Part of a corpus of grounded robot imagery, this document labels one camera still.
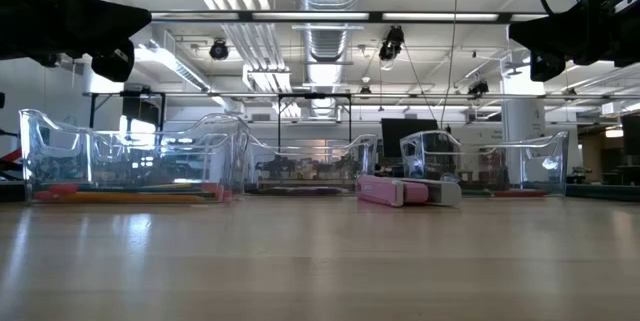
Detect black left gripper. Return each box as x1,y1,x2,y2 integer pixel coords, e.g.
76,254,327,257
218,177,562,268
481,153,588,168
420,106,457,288
0,0,152,83

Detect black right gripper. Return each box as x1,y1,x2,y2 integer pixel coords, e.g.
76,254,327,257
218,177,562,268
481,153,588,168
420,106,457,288
508,0,640,82

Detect clear plastic bin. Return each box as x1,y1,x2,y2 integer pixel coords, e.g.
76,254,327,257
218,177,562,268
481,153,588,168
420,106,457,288
247,131,379,196
18,108,250,206
398,129,570,198
87,128,254,195

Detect yellow pencil pink cap eraser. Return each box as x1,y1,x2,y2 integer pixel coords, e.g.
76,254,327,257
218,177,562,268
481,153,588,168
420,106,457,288
53,182,234,205

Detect white column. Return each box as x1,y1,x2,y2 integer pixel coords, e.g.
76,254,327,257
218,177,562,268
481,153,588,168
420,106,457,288
501,68,547,187

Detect black monitor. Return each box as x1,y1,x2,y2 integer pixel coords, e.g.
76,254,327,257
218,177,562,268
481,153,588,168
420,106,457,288
620,113,640,158
380,118,440,158

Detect overhead light bar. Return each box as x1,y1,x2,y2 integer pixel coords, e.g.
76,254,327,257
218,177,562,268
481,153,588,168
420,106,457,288
149,9,549,25

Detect black frame stand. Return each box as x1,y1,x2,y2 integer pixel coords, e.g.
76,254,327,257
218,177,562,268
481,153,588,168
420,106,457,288
88,90,167,131
277,92,353,148

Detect hanging ceiling cable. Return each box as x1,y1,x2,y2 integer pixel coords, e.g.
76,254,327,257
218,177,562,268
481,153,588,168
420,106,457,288
439,0,459,130

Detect silver ceiling duct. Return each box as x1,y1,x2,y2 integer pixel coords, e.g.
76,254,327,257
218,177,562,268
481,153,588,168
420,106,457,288
294,0,366,65

